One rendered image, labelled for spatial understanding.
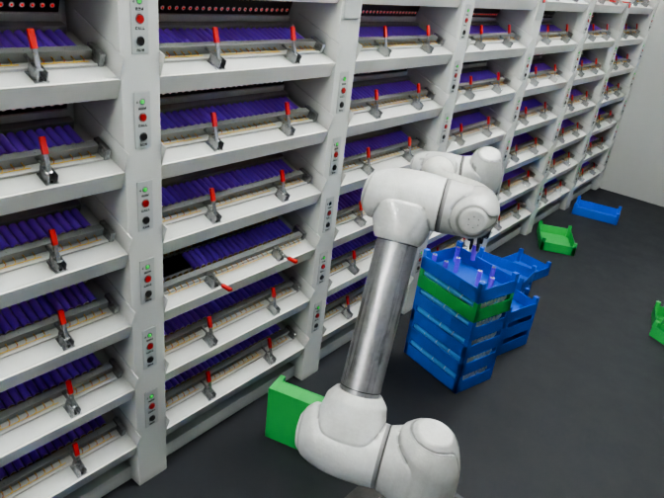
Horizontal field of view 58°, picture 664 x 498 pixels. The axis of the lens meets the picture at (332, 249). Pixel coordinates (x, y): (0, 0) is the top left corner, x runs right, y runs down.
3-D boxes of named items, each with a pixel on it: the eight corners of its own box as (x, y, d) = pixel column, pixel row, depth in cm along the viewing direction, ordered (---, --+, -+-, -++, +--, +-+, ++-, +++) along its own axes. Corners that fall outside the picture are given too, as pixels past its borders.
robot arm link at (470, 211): (506, 185, 145) (452, 173, 148) (506, 200, 129) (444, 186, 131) (492, 235, 150) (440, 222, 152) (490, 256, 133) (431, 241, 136)
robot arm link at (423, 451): (446, 537, 136) (467, 466, 127) (369, 510, 140) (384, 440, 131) (454, 485, 151) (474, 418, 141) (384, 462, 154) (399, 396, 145)
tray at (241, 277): (310, 258, 202) (321, 237, 196) (160, 323, 158) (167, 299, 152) (273, 220, 209) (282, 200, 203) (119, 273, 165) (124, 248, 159)
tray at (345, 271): (412, 252, 261) (427, 229, 253) (322, 299, 217) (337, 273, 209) (379, 223, 268) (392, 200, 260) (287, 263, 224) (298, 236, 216)
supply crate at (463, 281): (515, 291, 220) (520, 273, 216) (477, 304, 209) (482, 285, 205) (456, 257, 241) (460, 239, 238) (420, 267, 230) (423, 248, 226)
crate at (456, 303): (509, 310, 223) (515, 291, 220) (472, 323, 212) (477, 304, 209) (453, 275, 245) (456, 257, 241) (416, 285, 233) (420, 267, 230)
